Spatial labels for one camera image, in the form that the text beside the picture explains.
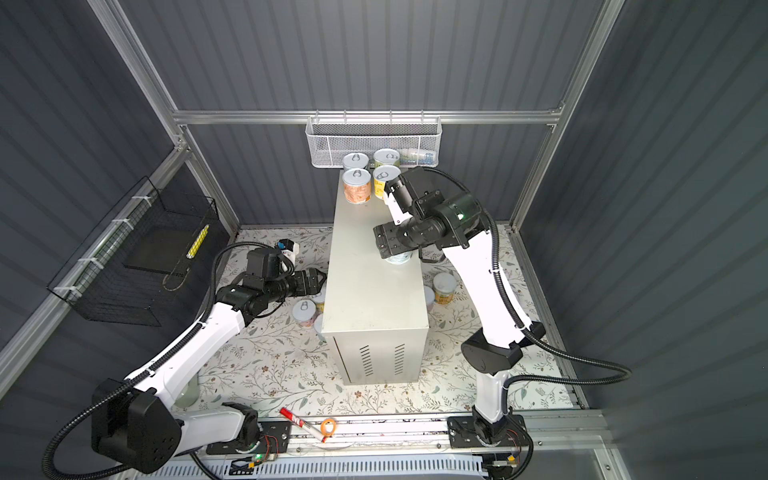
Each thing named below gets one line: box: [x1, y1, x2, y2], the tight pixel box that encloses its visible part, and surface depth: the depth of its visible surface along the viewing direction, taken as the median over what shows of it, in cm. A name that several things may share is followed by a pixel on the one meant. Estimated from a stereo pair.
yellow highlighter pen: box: [186, 224, 210, 259], surface depth 80 cm
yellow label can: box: [373, 165, 401, 200], surface depth 79 cm
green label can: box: [373, 148, 400, 169], surface depth 84 cm
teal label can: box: [342, 152, 369, 172], surface depth 83 cm
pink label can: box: [291, 299, 317, 328], surface depth 93 cm
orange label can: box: [342, 168, 372, 205], surface depth 78 cm
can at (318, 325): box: [313, 314, 325, 341], surface depth 90 cm
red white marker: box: [279, 407, 326, 443], surface depth 77 cm
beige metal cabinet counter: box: [322, 172, 429, 386], surface depth 68 cm
